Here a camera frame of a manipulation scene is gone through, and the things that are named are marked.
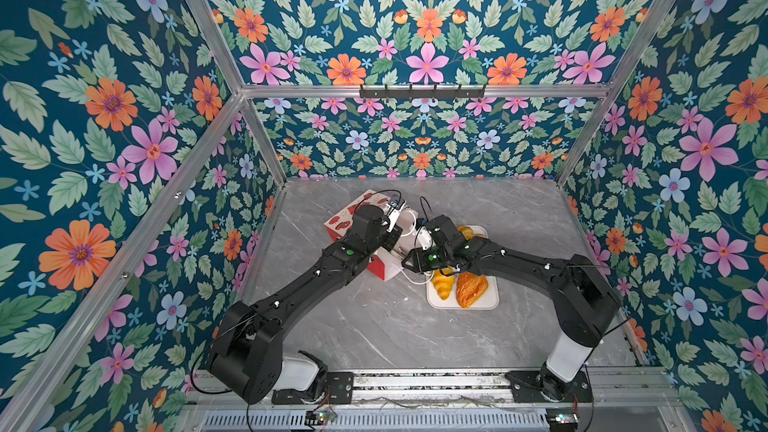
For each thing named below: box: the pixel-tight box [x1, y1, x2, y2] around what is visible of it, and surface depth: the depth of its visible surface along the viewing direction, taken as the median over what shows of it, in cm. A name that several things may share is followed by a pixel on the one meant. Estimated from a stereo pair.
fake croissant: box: [431, 267, 456, 301], surface depth 90 cm
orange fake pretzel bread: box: [456, 271, 489, 309], surface depth 88 cm
